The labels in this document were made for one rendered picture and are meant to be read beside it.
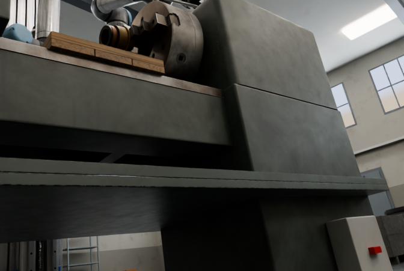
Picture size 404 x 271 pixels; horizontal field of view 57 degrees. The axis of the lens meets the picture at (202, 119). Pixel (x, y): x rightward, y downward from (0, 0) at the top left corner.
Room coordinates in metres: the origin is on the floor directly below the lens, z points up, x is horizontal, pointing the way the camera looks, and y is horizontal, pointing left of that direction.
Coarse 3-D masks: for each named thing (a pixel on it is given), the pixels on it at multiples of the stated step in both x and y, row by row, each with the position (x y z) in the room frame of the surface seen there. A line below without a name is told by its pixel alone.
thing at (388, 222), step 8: (376, 216) 6.15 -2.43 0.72; (384, 216) 6.22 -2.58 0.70; (392, 216) 6.47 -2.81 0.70; (400, 216) 6.77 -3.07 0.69; (384, 224) 6.14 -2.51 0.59; (392, 224) 6.39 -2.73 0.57; (400, 224) 6.67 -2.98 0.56; (384, 232) 6.12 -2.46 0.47; (392, 232) 6.29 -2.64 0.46; (400, 232) 6.56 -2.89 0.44; (384, 240) 6.15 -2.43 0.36; (392, 240) 6.21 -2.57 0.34; (400, 240) 6.48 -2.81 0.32; (392, 248) 6.14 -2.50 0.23; (400, 248) 6.39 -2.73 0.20; (392, 256) 6.12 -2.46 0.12; (400, 256) 6.83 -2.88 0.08; (392, 264) 6.25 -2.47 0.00
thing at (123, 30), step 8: (104, 32) 0.97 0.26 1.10; (112, 32) 0.94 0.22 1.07; (120, 32) 0.95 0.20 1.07; (128, 32) 0.97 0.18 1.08; (104, 40) 0.99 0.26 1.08; (112, 40) 0.95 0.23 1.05; (120, 40) 0.96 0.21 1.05; (128, 40) 0.97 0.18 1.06; (120, 48) 0.98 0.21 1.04; (128, 48) 1.01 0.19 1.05
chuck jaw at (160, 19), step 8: (160, 16) 0.95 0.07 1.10; (168, 16) 0.96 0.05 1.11; (144, 24) 0.96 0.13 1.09; (152, 24) 0.96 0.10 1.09; (160, 24) 0.94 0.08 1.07; (168, 24) 0.96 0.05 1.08; (176, 24) 0.96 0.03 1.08; (136, 32) 0.97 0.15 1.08; (144, 32) 0.97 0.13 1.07; (152, 32) 0.97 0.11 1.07; (160, 32) 0.98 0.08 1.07; (136, 40) 0.99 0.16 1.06; (144, 40) 1.00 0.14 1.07; (152, 40) 1.01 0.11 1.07
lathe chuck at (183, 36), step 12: (144, 12) 1.05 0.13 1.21; (156, 12) 1.00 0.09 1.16; (168, 12) 0.95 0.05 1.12; (180, 12) 0.99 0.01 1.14; (132, 24) 1.11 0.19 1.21; (180, 24) 0.97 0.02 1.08; (192, 24) 1.00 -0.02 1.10; (168, 36) 0.97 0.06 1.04; (180, 36) 0.97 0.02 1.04; (192, 36) 1.00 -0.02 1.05; (156, 48) 1.02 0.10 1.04; (168, 48) 0.97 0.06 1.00; (180, 48) 0.99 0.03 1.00; (192, 48) 1.01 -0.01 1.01; (168, 60) 0.98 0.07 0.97; (168, 72) 1.02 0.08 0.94; (180, 72) 1.04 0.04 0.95
